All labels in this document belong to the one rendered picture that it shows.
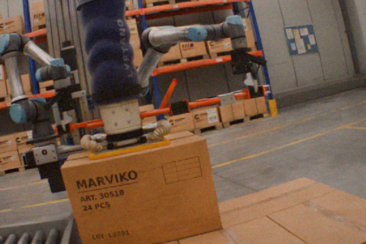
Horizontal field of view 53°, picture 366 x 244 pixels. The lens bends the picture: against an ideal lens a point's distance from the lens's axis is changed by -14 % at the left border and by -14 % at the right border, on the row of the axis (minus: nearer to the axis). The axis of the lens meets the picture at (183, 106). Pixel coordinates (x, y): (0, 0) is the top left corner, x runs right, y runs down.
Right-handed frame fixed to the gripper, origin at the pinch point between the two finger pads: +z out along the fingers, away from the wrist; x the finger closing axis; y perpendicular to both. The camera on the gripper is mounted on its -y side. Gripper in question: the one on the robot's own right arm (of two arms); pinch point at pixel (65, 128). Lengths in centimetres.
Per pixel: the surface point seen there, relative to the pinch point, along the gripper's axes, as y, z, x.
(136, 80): 39, -15, -32
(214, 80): 294, -4, 861
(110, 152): 22.5, 11.0, -40.0
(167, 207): 40, 37, -46
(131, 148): 31, 11, -40
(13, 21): -177, -231, 674
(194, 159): 54, 20, -46
